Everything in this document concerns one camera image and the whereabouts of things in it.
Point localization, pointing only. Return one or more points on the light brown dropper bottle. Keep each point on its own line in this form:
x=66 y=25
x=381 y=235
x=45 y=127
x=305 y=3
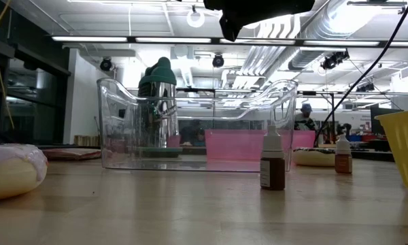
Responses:
x=343 y=163

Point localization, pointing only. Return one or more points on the clear plastic bin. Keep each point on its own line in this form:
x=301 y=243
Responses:
x=129 y=136

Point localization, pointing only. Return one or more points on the person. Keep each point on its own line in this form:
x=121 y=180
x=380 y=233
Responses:
x=194 y=131
x=305 y=120

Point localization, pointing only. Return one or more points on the red snack packet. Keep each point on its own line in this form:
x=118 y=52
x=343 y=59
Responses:
x=71 y=154

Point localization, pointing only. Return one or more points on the yellow plastic basket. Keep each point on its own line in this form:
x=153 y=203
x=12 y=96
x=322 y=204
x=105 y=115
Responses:
x=404 y=149

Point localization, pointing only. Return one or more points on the dark brown dropper bottle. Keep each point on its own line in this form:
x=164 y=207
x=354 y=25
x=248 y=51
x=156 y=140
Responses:
x=272 y=173

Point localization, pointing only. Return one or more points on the pink frosted toy donut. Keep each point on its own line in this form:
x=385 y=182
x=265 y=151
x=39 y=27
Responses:
x=10 y=173

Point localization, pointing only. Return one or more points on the black computer monitor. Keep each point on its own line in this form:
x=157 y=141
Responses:
x=381 y=119

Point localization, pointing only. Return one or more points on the pink plastic bin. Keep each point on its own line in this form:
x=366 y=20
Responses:
x=238 y=144

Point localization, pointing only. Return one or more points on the teal and metal box grater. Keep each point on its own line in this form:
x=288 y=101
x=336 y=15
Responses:
x=160 y=76

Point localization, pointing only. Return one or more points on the black ceiling spotlight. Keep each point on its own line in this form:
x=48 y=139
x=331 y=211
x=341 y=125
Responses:
x=106 y=64
x=333 y=60
x=218 y=60

